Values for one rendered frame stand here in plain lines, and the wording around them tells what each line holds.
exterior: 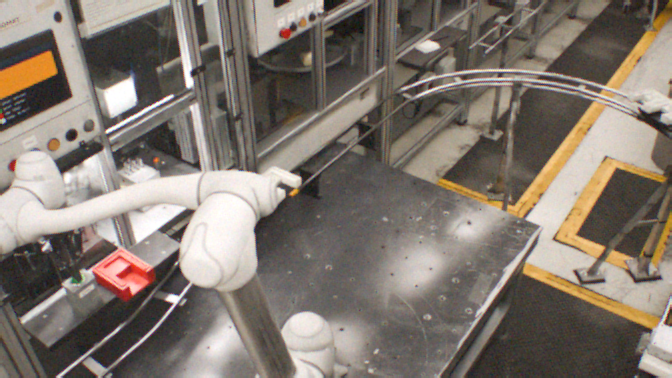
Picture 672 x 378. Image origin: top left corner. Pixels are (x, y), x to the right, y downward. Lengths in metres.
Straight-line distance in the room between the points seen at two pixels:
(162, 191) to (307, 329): 0.59
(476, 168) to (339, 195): 1.56
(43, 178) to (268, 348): 0.72
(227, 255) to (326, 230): 1.25
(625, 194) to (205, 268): 3.21
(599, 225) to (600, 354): 0.95
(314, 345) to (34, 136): 0.96
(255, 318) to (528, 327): 1.90
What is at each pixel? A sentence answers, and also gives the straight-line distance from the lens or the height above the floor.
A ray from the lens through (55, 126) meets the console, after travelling 1.89.
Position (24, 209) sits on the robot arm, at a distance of 1.65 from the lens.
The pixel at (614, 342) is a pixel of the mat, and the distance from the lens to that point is 3.25.
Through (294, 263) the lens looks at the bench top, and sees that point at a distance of 2.42.
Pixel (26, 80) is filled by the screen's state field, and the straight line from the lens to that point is 1.78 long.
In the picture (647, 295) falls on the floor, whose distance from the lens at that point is 3.55.
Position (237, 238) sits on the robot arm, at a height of 1.47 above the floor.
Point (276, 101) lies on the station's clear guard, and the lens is 2.60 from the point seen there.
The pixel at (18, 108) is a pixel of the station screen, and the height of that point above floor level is 1.58.
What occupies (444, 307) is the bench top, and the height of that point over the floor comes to 0.68.
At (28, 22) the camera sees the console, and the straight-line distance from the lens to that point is 1.78.
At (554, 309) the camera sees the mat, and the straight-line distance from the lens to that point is 3.29.
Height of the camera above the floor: 2.37
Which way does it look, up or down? 38 degrees down
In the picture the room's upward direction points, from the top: 1 degrees counter-clockwise
